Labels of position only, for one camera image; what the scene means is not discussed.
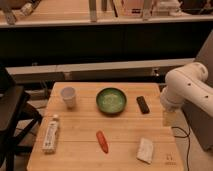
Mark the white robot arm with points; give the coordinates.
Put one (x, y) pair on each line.
(187, 83)

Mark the green bowl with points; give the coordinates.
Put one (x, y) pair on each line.
(111, 100)

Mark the black rectangular block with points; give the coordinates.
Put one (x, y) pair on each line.
(143, 105)

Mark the white folded cloth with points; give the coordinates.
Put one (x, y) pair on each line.
(145, 150)

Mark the white tube bottle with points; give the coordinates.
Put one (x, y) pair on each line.
(50, 139)

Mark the black chair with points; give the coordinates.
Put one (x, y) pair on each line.
(17, 117)

